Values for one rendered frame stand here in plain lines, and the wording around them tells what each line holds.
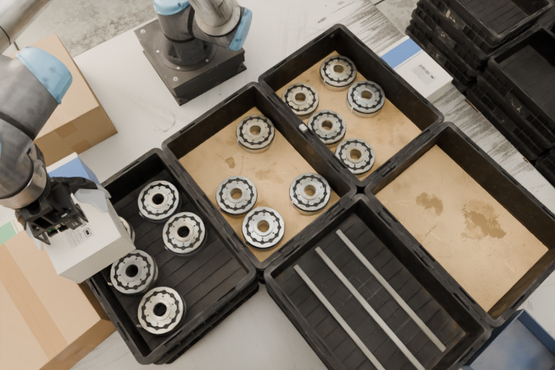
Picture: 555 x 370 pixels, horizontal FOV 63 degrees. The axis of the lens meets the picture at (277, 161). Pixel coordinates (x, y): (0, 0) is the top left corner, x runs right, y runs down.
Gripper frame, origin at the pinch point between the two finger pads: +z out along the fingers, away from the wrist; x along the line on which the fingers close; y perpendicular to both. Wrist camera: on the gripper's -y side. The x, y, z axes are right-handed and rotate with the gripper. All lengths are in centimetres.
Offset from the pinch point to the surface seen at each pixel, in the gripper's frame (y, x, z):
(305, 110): -5, 58, 25
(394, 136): 14, 75, 28
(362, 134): 8, 68, 28
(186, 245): 9.4, 13.7, 24.8
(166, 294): 16.6, 4.5, 24.7
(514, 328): 69, 71, 40
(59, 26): -159, 13, 112
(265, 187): 6.4, 37.9, 28.0
